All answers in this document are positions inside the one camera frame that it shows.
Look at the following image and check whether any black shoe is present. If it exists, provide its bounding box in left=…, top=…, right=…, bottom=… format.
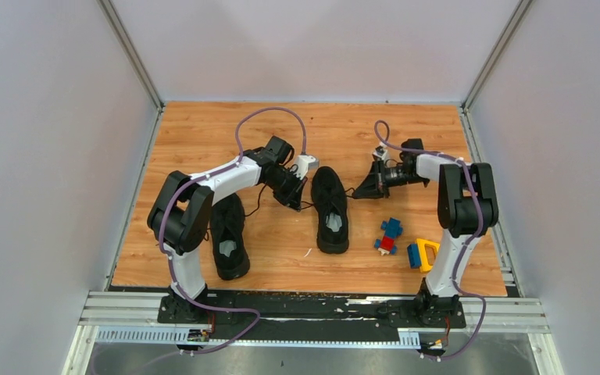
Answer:
left=310, top=166, right=349, bottom=255
left=210, top=194, right=250, bottom=280

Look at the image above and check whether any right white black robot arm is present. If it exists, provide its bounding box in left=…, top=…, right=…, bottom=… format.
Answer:
left=353, top=138, right=498, bottom=327

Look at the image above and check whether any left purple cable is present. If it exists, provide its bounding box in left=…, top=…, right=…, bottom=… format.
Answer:
left=158, top=107, right=309, bottom=355

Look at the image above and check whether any blue red toy block car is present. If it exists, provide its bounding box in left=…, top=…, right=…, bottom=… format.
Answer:
left=374, top=217, right=404, bottom=255

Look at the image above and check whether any aluminium frame rail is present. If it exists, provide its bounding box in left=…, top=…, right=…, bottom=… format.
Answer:
left=79, top=291, right=550, bottom=334

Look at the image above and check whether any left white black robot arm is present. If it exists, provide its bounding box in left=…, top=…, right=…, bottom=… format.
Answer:
left=147, top=136, right=319, bottom=323

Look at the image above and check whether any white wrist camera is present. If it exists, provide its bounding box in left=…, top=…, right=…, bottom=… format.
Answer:
left=291, top=154, right=320, bottom=180
left=372, top=145, right=390, bottom=163

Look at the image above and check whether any purple cable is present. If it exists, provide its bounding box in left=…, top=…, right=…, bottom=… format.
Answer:
left=158, top=107, right=309, bottom=355
left=373, top=120, right=488, bottom=362

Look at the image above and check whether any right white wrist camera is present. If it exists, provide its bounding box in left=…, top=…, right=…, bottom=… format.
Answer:
left=372, top=145, right=390, bottom=163

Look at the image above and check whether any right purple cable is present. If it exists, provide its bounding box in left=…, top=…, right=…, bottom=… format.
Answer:
left=373, top=120, right=488, bottom=362

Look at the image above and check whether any white slotted cable duct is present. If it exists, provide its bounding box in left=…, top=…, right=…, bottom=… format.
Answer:
left=95, top=327, right=422, bottom=348

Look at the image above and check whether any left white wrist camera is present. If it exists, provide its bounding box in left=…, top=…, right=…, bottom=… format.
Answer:
left=291, top=154, right=320, bottom=180

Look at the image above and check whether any yellow blue toy block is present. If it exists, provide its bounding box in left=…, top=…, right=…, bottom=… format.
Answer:
left=407, top=238, right=440, bottom=273

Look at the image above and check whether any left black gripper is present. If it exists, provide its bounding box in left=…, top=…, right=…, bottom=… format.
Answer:
left=264, top=169, right=308, bottom=213

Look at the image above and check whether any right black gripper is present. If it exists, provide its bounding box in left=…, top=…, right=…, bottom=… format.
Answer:
left=352, top=159, right=427, bottom=199

